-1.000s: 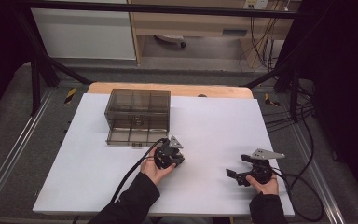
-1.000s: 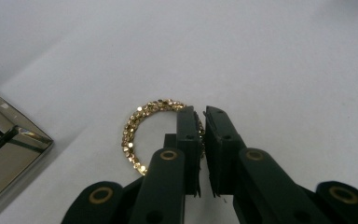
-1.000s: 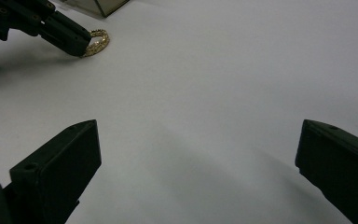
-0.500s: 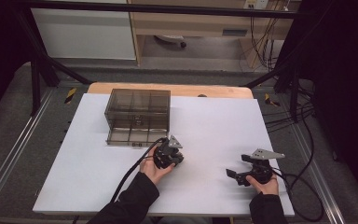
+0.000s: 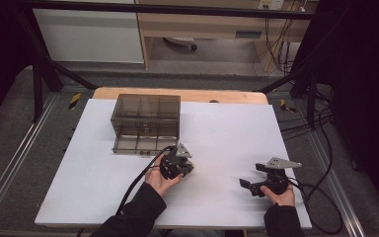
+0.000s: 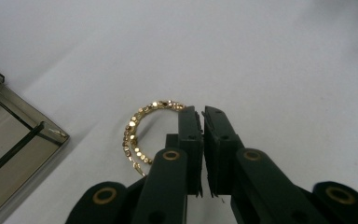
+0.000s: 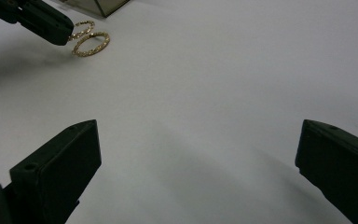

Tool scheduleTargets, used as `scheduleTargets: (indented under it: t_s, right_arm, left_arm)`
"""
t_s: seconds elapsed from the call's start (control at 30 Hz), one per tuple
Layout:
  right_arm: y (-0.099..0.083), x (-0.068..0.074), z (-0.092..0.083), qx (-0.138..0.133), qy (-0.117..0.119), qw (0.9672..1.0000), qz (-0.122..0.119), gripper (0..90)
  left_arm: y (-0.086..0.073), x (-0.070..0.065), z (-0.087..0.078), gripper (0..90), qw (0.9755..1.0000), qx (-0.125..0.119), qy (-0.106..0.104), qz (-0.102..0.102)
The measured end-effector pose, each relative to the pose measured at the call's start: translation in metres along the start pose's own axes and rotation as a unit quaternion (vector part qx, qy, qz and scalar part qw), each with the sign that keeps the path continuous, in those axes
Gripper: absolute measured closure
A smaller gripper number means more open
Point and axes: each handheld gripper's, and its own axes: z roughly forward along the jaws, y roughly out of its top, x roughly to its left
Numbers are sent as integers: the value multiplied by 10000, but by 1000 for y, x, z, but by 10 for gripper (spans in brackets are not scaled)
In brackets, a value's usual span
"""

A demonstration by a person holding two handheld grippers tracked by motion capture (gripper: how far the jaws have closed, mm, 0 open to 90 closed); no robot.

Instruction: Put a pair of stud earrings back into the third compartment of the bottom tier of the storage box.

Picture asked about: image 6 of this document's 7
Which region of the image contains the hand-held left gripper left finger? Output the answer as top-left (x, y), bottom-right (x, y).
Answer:
top-left (165, 105), bottom-right (205, 198)

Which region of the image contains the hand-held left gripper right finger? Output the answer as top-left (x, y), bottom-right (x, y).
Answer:
top-left (202, 105), bottom-right (245, 198)

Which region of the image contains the gold beaded bracelet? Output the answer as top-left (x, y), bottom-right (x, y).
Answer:
top-left (121, 100), bottom-right (187, 177)

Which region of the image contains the smoky clear drawer box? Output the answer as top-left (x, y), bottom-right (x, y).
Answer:
top-left (0, 60), bottom-right (71, 224)

